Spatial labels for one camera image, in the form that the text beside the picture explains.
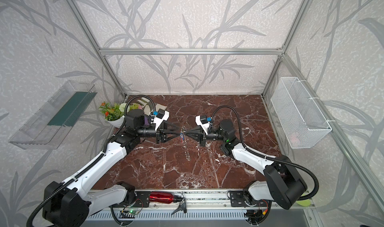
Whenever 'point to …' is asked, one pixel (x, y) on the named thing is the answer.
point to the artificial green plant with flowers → (114, 111)
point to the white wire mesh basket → (302, 121)
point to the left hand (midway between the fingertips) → (179, 129)
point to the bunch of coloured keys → (182, 136)
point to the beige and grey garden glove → (148, 106)
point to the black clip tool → (182, 205)
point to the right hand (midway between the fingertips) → (186, 129)
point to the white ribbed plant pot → (117, 123)
